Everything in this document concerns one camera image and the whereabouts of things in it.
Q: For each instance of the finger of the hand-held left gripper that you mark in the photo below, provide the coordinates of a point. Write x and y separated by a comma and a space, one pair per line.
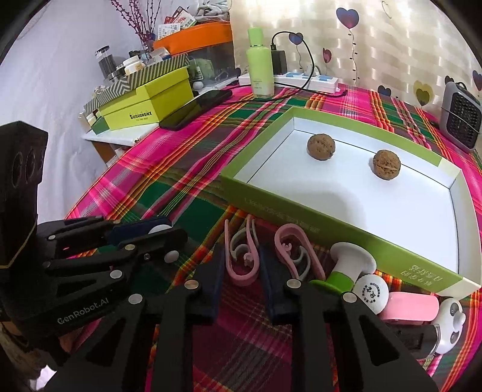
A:
162, 245
128, 228

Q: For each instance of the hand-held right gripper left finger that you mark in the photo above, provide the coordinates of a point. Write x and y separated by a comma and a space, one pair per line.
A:
214, 281

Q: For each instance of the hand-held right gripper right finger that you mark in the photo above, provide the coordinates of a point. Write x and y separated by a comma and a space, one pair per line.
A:
269, 281

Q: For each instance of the white round hook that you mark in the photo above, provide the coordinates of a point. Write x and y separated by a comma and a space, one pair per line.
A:
159, 230

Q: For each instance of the pink and grey clip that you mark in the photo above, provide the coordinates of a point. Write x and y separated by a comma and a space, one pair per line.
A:
316, 261
235, 277

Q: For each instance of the white and green mushroom-shaped tool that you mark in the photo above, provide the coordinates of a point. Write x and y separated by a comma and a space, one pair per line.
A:
352, 258

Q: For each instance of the green and white box tray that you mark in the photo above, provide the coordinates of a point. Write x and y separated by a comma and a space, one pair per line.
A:
339, 196

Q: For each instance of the black rectangular stamp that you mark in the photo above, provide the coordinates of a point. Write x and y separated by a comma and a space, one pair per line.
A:
410, 337

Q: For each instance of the white panda-shaped gadget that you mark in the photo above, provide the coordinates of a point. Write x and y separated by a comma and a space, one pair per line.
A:
450, 324

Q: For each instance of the pink plaid tablecloth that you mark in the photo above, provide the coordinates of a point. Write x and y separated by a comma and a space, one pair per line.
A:
180, 169

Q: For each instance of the white side table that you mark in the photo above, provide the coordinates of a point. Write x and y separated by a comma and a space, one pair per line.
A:
113, 137

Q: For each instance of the white ping pong ball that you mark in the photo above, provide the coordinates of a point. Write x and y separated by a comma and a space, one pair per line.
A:
368, 294

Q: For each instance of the lime green shoebox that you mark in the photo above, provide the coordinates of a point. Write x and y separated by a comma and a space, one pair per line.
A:
150, 101

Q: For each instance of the black smartphone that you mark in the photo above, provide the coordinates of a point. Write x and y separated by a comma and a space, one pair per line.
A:
195, 109

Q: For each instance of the brown walnut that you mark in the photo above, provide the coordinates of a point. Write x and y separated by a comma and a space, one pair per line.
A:
321, 147
386, 166

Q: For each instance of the dark glass jar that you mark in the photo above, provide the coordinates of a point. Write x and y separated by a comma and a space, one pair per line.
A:
105, 64

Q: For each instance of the patterned striped box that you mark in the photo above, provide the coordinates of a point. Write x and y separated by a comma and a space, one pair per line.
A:
150, 73

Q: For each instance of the clear plastic box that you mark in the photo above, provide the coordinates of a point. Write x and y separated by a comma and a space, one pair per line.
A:
211, 64

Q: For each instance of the green lotion bottle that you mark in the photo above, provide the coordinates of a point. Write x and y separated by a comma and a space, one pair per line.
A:
260, 64

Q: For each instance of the white and blue power strip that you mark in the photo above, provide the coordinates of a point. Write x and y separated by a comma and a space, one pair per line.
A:
320, 81

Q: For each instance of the orange tray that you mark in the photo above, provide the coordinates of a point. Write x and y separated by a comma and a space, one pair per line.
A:
203, 36

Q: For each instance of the stack of printed cards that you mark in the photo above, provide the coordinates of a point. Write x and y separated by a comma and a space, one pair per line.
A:
177, 20

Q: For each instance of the black charger plug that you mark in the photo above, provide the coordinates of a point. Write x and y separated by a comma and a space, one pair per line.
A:
279, 60

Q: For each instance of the white cloth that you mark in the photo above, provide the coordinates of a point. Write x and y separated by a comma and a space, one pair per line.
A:
212, 9

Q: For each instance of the grey desktop heater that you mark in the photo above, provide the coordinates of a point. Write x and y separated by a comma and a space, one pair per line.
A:
463, 120

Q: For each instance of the heart print curtain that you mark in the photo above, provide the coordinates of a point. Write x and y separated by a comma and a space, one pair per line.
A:
395, 45

